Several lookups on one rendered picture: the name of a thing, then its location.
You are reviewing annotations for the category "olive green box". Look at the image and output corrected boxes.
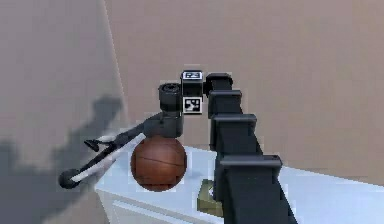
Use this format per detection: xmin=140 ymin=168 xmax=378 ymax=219
xmin=196 ymin=179 xmax=225 ymax=218

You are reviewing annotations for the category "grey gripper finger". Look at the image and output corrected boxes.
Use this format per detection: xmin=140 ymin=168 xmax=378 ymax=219
xmin=58 ymin=133 xmax=147 ymax=190
xmin=83 ymin=121 xmax=148 ymax=153

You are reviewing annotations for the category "white table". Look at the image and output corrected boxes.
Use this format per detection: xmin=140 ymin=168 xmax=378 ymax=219
xmin=94 ymin=143 xmax=384 ymax=224

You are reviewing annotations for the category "brown basketball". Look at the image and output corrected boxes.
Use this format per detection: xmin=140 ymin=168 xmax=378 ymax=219
xmin=130 ymin=135 xmax=188 ymax=193

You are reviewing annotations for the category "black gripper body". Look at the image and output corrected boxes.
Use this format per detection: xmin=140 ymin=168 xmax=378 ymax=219
xmin=143 ymin=83 xmax=185 ymax=138

